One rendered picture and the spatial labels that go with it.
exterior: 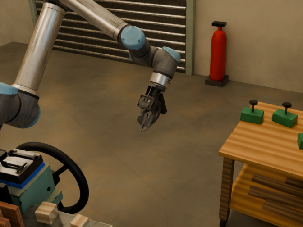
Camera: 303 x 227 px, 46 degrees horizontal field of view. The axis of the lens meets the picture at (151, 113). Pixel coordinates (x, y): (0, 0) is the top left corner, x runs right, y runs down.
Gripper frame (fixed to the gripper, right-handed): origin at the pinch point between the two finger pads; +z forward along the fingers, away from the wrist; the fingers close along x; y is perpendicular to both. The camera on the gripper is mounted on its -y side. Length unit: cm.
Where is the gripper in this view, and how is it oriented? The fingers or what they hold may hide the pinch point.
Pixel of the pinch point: (143, 129)
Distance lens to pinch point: 157.5
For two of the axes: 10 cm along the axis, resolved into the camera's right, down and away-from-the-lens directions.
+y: -4.5, -2.2, -8.6
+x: 8.1, 3.0, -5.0
